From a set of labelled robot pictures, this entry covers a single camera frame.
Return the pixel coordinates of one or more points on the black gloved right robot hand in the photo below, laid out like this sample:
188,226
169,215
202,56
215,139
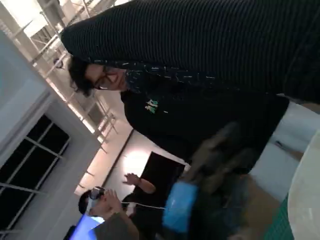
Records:
200,37

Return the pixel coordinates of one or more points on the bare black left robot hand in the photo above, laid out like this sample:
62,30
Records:
180,205

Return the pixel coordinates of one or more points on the white plate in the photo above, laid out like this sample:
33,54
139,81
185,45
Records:
307,187

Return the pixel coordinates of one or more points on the person wearing headset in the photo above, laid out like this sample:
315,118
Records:
140,215

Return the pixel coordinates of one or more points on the standing person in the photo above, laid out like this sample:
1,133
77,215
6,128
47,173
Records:
187,120

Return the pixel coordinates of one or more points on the white VR headset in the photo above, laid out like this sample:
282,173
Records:
96,193

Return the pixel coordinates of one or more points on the blue lit monitor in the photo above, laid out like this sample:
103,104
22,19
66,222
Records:
87,225

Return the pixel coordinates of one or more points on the green cutting mat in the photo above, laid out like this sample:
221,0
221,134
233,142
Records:
282,225

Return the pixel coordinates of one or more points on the dark framed window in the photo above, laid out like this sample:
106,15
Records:
30,162

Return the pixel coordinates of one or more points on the black wall screen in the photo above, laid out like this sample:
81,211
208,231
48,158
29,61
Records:
162,170

